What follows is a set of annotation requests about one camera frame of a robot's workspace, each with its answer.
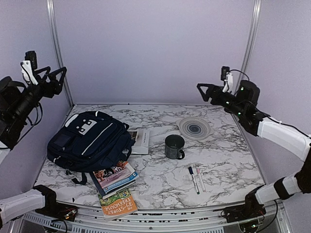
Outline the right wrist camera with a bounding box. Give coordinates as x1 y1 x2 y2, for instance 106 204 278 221
221 66 233 93

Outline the penguin young readers book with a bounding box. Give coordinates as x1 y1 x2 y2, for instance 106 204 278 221
90 161 139 197

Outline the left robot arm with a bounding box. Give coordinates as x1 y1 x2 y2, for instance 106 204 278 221
0 67 67 162

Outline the dark grey metal mug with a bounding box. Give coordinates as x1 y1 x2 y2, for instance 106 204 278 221
165 134 185 160

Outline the left aluminium frame post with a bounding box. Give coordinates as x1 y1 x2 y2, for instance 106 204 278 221
46 0 74 108

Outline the front aluminium rail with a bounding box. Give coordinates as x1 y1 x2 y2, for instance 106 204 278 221
9 202 292 233

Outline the grey swirl ceramic plate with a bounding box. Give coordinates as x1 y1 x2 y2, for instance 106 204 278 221
176 116 214 141

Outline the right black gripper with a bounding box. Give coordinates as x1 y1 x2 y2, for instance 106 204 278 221
197 83 246 117

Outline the aluminium frame post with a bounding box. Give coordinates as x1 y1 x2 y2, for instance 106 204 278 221
239 0 263 81
46 0 74 108

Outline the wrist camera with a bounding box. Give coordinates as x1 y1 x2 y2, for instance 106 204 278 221
221 66 233 93
20 50 38 85

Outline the navy blue student backpack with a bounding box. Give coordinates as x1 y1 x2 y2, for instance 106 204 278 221
47 111 135 185

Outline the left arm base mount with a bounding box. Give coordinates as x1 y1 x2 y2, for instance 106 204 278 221
33 184 78 222

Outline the dark blue hardcover notebook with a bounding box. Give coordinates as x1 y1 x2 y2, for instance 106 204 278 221
90 172 139 197

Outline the orange treehouse book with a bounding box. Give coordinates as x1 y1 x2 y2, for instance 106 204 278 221
97 188 138 222

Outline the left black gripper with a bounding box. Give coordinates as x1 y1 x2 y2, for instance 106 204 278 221
14 67 68 121

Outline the right aluminium frame post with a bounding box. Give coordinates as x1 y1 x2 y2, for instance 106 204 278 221
239 0 263 81

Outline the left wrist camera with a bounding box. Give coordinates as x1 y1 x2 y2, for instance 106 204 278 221
20 50 38 85

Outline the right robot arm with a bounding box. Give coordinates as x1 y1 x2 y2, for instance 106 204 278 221
197 80 311 217

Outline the pink illustrated thin book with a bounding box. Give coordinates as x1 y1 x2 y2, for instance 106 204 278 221
93 161 135 184

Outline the white afternoon tea book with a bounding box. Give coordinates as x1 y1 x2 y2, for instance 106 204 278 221
129 130 150 155

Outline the pink cap marker pen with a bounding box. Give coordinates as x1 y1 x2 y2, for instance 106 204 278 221
196 168 206 192

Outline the blue cap marker pen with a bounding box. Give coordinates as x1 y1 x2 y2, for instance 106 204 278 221
188 167 200 195

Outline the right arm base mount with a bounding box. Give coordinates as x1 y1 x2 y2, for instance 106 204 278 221
221 185 266 223

